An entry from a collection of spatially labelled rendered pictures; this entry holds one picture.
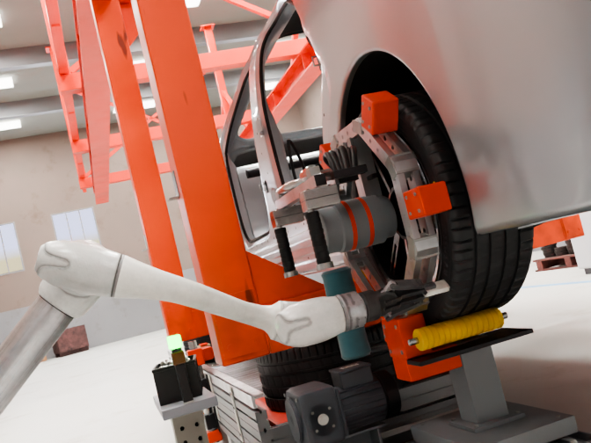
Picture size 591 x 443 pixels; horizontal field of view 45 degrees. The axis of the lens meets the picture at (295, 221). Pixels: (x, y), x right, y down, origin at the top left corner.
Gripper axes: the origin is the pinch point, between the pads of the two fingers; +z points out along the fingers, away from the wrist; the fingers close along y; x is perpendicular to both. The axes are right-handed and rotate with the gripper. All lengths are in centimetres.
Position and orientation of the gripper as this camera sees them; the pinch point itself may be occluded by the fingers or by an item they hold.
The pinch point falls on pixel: (434, 288)
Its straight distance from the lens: 183.1
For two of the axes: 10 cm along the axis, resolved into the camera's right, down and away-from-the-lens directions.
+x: -3.5, -5.9, 7.3
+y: 0.1, -7.8, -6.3
